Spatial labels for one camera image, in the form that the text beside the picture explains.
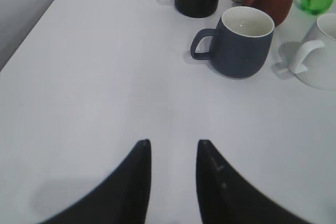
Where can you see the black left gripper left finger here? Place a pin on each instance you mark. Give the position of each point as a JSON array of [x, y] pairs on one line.
[[123, 197]]

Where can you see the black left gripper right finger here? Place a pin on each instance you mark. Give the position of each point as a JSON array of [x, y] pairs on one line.
[[225, 196]]

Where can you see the blue-grey mug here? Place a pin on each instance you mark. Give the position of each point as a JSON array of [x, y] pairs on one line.
[[239, 45]]

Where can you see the white mug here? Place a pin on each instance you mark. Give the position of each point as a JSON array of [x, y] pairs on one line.
[[314, 61]]

